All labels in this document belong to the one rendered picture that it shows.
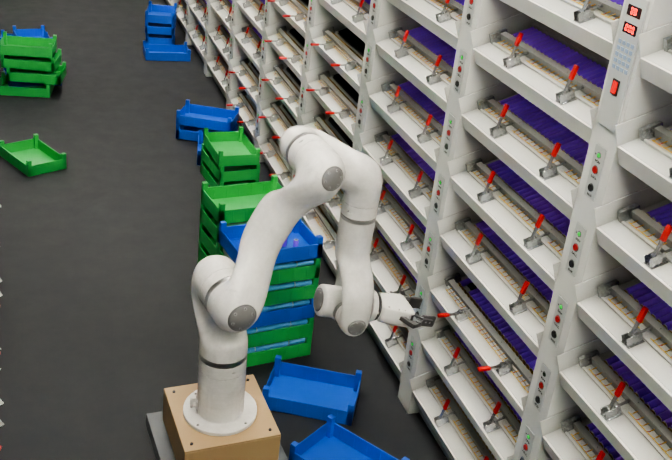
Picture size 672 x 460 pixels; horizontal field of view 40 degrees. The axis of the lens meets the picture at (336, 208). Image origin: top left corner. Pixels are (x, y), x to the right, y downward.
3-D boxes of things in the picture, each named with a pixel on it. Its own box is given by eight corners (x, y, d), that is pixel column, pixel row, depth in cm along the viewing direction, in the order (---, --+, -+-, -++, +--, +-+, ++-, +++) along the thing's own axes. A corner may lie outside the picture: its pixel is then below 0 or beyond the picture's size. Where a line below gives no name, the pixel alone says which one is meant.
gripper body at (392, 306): (360, 307, 250) (396, 311, 254) (372, 328, 241) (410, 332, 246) (368, 283, 247) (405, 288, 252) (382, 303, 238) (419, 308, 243)
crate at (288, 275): (237, 290, 305) (239, 269, 302) (216, 261, 321) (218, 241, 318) (319, 278, 319) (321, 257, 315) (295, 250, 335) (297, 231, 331)
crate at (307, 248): (239, 269, 302) (240, 248, 299) (218, 241, 318) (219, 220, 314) (321, 257, 315) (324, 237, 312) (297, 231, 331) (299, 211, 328)
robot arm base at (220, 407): (184, 438, 229) (185, 379, 220) (181, 388, 246) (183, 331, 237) (260, 434, 233) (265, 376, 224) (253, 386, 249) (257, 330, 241)
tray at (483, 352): (525, 424, 238) (521, 397, 234) (432, 300, 290) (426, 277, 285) (594, 394, 242) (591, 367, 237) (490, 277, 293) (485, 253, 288)
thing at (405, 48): (449, 116, 273) (441, 74, 265) (378, 54, 324) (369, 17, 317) (511, 93, 276) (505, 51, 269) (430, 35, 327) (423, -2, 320)
